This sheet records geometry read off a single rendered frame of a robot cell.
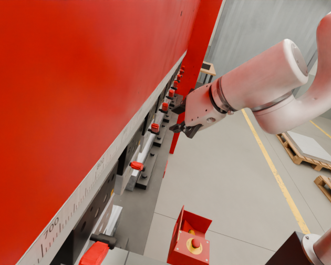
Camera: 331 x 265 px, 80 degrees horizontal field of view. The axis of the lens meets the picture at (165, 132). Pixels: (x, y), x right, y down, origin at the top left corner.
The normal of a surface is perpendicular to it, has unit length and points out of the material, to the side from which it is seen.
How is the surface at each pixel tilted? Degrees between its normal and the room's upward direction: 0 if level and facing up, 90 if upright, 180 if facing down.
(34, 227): 90
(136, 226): 0
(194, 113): 75
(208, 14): 90
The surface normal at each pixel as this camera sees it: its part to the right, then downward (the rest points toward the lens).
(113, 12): 0.96, 0.29
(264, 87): -0.51, 0.59
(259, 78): -0.67, 0.35
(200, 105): -0.80, -0.27
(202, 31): -0.15, 0.44
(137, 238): 0.24, -0.85
